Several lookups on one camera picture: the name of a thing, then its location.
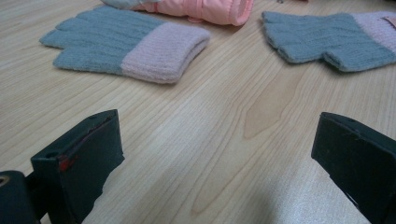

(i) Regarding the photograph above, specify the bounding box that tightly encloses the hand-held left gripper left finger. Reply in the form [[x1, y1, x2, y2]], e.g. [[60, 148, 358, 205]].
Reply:
[[30, 108, 126, 224]]

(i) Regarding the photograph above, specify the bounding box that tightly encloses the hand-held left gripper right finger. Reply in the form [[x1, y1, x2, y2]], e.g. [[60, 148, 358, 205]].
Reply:
[[311, 111, 396, 224]]

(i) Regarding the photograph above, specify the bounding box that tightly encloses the grey knit glove pink cuff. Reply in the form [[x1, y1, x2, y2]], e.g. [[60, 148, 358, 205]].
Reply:
[[39, 5, 212, 85], [261, 10, 396, 73]]

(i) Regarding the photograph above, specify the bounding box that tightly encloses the pink padded glove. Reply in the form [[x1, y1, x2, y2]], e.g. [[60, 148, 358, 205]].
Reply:
[[100, 0, 255, 27]]

